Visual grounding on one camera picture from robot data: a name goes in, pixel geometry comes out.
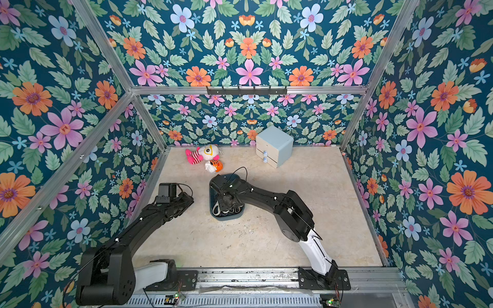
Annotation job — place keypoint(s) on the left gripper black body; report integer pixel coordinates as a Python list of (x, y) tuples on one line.
[(180, 203)]

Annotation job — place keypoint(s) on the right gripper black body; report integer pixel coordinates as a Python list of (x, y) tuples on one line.
[(222, 198)]

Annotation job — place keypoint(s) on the teal plastic storage box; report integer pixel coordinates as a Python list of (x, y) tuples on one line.
[(225, 213)]

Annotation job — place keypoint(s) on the beige handled kitchen scissors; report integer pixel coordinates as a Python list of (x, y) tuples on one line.
[(236, 209)]

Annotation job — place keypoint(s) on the grey handled scissors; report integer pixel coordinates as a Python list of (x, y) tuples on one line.
[(216, 210)]

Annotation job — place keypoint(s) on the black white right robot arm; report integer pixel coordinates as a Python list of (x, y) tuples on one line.
[(292, 215)]

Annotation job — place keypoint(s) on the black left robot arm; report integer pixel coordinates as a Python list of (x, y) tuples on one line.
[(107, 275)]

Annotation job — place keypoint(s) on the orange white plush toy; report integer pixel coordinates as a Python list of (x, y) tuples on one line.
[(213, 166)]

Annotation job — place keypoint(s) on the pink white plush fish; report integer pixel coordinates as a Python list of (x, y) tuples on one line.
[(202, 154)]

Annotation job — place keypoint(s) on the light blue drawer cabinet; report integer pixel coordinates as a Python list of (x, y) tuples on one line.
[(274, 146)]

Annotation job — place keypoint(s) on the white ventilation grille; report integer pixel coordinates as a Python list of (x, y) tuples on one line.
[(227, 300)]

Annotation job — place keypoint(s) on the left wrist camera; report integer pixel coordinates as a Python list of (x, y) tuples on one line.
[(167, 193)]

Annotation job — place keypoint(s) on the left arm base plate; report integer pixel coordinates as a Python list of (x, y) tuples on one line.
[(179, 280)]

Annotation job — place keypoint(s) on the black hook rail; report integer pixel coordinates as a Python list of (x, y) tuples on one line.
[(241, 90)]

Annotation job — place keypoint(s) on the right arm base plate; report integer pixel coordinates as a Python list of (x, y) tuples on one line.
[(335, 280)]

